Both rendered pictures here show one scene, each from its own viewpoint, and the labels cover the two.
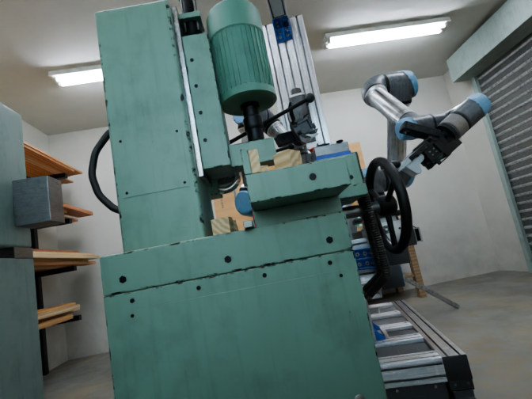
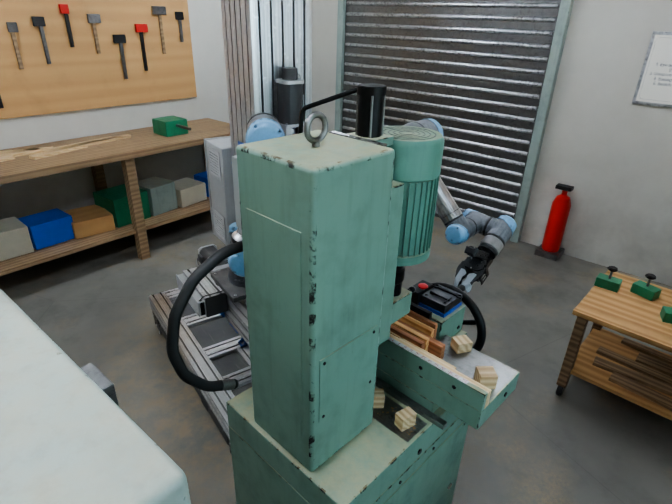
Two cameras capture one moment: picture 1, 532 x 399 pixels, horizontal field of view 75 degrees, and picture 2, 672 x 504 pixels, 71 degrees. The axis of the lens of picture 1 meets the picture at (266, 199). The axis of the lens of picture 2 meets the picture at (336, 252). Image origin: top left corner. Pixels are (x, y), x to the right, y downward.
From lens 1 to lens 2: 139 cm
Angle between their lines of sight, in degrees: 57
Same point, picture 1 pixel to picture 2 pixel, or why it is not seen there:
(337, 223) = not seen: hidden behind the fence
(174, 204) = (357, 405)
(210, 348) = not seen: outside the picture
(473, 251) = not seen: hidden behind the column
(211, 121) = (386, 298)
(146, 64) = (360, 254)
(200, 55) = (393, 217)
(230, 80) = (409, 247)
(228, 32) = (424, 187)
